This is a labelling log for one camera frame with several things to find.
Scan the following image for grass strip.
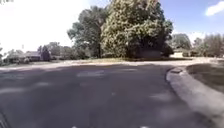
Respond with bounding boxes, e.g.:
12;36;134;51
0;56;193;68

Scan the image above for grey asphalt road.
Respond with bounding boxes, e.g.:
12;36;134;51
0;59;224;128

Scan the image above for dark green tree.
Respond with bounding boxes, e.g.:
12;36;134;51
66;5;110;60

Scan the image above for large light green tree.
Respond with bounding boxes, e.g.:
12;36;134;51
99;0;175;60

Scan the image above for group of trees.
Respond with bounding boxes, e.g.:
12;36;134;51
36;41;78;62

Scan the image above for pale house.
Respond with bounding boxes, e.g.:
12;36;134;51
171;48;192;59

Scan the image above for low house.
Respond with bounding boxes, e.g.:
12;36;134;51
5;50;43;64

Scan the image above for pale concrete kerb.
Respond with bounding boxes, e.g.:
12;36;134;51
165;66;224;128

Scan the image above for row of trees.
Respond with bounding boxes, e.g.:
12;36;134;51
168;32;224;58

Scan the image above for dry grass verge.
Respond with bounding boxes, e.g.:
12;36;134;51
185;62;224;95

